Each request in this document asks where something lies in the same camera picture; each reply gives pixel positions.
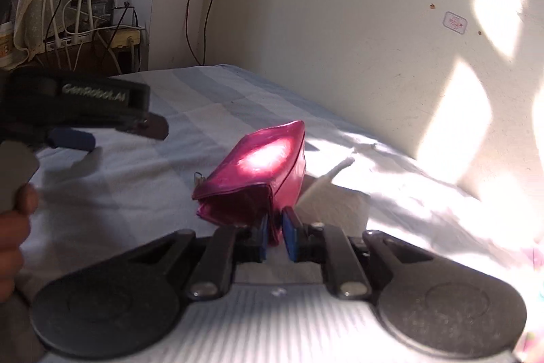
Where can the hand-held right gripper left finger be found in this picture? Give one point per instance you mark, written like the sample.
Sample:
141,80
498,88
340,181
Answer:
263,235

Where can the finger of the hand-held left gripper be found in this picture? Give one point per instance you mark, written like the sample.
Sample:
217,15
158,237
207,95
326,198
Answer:
148,127
72,138

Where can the yellow power strip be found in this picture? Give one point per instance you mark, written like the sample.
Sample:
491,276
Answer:
123,36

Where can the magenta shiny pouch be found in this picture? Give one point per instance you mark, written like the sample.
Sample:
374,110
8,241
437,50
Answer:
255,163

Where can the person's left hand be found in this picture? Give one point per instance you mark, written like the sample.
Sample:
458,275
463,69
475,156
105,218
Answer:
10,244

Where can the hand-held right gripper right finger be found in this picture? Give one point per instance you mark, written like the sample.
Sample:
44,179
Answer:
291,231

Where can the white square wall sticker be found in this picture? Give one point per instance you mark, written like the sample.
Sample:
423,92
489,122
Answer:
454,22

